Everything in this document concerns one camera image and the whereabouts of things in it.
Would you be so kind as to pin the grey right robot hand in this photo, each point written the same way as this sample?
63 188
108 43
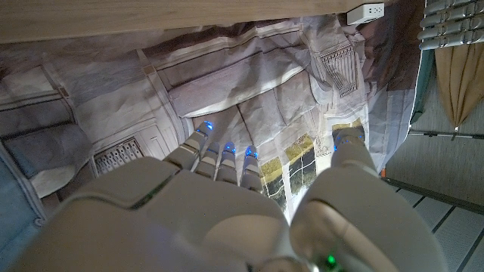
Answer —
211 223

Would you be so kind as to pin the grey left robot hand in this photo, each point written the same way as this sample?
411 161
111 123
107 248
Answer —
453 22

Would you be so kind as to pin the white power strip box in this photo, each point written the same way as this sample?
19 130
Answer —
365 13

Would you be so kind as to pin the black stand bar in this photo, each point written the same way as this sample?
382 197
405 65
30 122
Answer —
446 134

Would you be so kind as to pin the printed fabric backdrop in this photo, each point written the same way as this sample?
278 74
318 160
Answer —
227 83

